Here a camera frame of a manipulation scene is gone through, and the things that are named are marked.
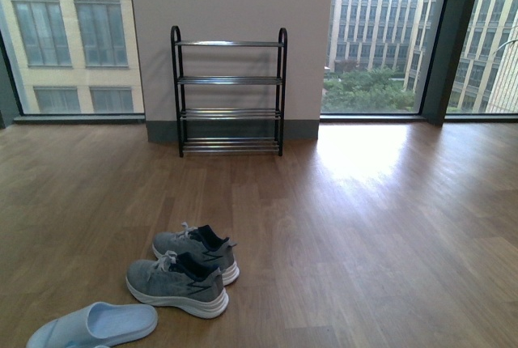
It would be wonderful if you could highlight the grey sneaker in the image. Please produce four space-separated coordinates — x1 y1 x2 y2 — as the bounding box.
151 222 240 286
125 251 229 319

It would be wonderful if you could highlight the black metal shoe rack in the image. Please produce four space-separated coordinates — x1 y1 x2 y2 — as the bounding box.
170 25 288 157

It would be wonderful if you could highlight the light blue slipper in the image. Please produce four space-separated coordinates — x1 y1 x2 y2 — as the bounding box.
27 302 158 347

